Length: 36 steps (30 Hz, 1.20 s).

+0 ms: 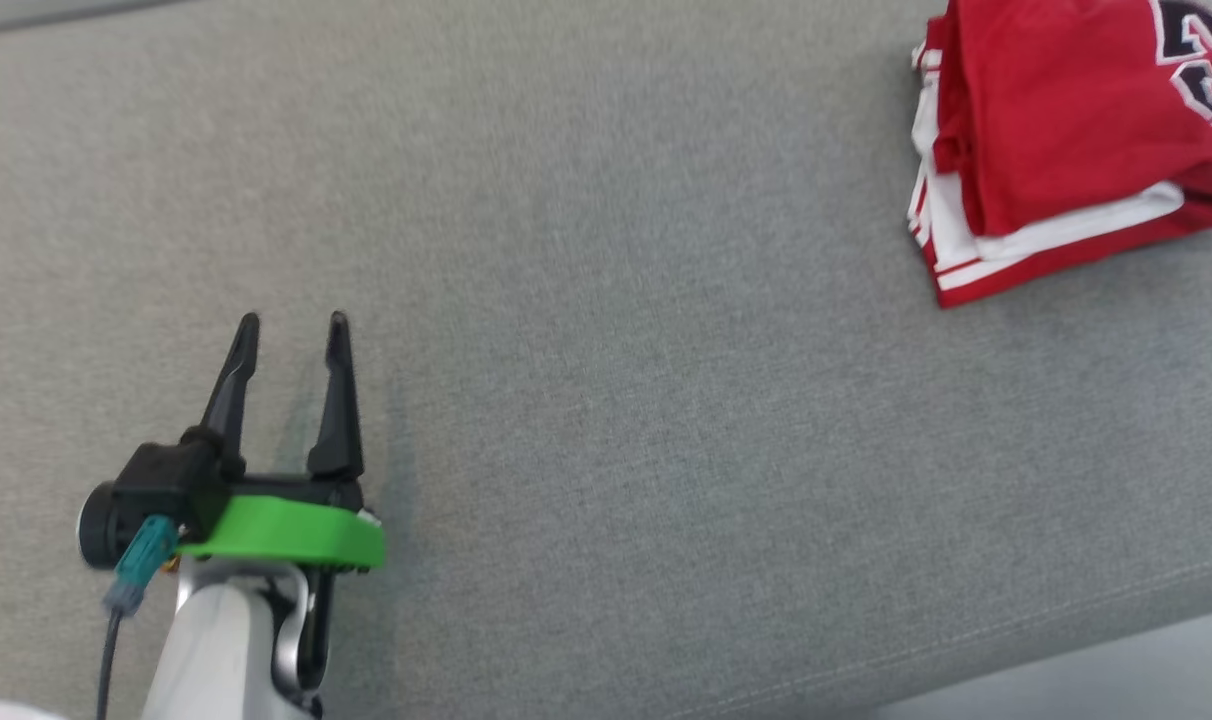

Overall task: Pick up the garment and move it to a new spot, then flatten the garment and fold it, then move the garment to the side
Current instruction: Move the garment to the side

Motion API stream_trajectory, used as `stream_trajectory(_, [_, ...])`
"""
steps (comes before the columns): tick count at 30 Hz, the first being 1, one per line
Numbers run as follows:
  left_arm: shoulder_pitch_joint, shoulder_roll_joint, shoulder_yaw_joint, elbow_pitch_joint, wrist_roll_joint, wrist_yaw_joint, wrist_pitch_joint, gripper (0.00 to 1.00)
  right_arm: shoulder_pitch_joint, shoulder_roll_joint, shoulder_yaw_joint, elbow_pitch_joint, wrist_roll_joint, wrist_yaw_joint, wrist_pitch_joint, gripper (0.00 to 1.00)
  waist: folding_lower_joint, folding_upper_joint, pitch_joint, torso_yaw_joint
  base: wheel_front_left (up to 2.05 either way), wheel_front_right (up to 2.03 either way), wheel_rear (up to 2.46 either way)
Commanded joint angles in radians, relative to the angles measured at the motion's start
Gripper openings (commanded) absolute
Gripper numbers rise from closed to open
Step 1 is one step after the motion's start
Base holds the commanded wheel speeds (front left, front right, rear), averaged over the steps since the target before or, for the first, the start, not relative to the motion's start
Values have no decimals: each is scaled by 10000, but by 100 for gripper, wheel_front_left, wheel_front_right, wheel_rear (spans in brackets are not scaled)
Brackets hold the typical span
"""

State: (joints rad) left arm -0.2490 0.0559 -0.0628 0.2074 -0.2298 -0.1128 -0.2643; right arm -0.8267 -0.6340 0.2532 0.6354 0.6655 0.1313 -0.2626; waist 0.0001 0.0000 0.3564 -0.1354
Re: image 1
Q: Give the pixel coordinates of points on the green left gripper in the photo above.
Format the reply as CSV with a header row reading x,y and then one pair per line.
x,y
286,530

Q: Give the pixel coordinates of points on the red white basketball jersey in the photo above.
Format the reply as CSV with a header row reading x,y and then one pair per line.
x,y
1046,120

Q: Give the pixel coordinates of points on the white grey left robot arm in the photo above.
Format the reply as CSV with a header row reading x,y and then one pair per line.
x,y
216,650

